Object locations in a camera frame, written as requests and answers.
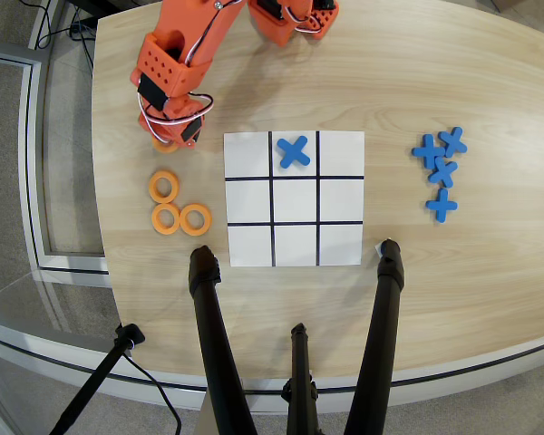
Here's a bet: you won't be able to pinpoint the grey metal partition frame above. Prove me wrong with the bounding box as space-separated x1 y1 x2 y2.
0 48 111 276

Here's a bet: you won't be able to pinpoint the black floor cables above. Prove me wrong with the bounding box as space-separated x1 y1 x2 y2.
34 0 96 72

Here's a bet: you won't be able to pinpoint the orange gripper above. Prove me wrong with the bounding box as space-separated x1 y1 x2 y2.
137 89 208 149

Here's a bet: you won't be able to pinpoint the black tripod leg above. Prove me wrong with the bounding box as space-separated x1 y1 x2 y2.
188 245 259 435
342 238 406 435
280 322 321 435

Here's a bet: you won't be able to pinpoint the blue foam cross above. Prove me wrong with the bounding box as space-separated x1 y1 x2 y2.
276 134 311 169
411 133 446 169
437 126 469 159
427 156 459 189
424 188 460 224

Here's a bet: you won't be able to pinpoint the black cable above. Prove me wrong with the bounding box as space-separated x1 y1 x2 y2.
121 351 183 435

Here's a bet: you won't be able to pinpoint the thin black stand pole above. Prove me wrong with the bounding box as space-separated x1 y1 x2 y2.
48 323 147 435

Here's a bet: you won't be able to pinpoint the white tic-tac-toe grid sheet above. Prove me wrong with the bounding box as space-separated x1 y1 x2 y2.
223 130 366 268

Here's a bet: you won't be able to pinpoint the orange ring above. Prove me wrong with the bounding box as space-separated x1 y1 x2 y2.
147 169 180 204
179 203 213 237
151 202 182 236
151 135 183 154

